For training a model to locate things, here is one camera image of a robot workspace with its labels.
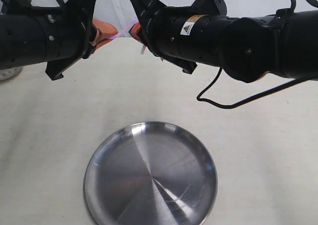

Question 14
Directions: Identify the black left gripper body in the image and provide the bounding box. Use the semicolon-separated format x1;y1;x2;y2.
4;0;107;81

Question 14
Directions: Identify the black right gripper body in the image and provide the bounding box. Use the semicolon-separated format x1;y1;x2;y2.
129;0;227;74

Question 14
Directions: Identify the pink plastic straw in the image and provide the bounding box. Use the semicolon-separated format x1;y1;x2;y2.
110;19;148;55

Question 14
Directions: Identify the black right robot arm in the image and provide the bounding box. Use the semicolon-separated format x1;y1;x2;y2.
129;0;318;83

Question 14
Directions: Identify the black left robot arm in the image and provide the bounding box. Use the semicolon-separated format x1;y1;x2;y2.
0;0;117;80

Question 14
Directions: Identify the white patterned ceramic bowl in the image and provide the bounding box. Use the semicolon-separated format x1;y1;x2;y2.
0;67;23;82

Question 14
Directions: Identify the white backdrop curtain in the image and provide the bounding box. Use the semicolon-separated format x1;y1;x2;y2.
30;0;316;31

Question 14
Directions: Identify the round stainless steel plate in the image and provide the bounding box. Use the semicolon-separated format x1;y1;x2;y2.
83;121;218;225

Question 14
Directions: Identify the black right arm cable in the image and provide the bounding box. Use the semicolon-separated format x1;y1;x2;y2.
196;68;318;110

